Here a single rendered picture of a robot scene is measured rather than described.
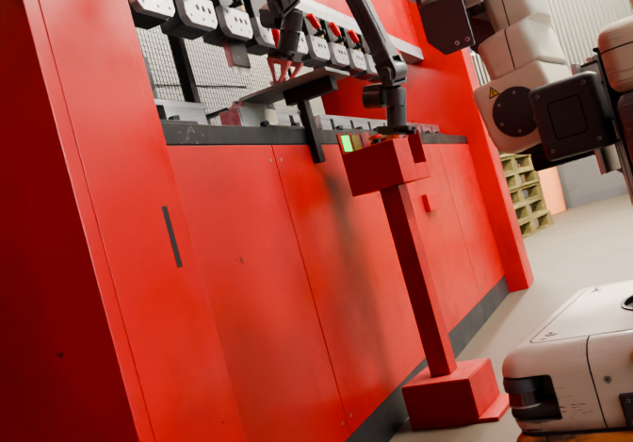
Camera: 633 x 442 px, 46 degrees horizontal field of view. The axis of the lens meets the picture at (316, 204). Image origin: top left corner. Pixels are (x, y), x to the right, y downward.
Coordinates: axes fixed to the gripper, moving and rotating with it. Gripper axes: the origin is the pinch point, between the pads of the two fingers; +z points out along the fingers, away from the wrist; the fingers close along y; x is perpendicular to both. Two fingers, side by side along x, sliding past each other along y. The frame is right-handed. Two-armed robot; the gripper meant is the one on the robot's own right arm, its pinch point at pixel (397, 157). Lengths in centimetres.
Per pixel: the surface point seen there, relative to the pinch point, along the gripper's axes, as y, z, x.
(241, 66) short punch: 38, -27, 22
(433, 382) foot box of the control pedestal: -15, 60, 14
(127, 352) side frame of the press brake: -13, 21, 126
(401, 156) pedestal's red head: -6.4, -0.6, 12.1
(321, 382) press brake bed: -2, 50, 52
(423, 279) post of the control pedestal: -10.1, 33.4, 7.9
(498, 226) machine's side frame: 25, 45, -194
